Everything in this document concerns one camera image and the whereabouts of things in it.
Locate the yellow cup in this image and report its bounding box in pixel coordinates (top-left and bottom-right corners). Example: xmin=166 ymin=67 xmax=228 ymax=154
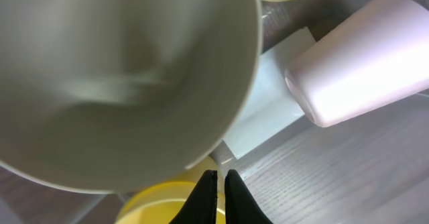
xmin=115 ymin=157 xmax=219 ymax=224

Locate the cream large bowl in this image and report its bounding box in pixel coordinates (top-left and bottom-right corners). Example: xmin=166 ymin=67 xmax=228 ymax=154
xmin=1 ymin=0 xmax=262 ymax=194

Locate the pink cup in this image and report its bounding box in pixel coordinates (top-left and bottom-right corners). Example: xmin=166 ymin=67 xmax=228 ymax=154
xmin=285 ymin=0 xmax=428 ymax=127

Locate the white label sticker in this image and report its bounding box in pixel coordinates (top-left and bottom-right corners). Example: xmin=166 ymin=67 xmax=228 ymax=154
xmin=223 ymin=27 xmax=316 ymax=159

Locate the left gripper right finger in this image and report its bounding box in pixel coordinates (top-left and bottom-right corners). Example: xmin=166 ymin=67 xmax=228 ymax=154
xmin=225 ymin=170 xmax=273 ymax=224

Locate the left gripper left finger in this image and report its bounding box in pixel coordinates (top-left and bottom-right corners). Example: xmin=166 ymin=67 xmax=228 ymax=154
xmin=170 ymin=170 xmax=218 ymax=224

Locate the clear plastic storage container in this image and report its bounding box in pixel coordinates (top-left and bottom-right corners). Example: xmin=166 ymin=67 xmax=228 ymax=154
xmin=1 ymin=0 xmax=428 ymax=223

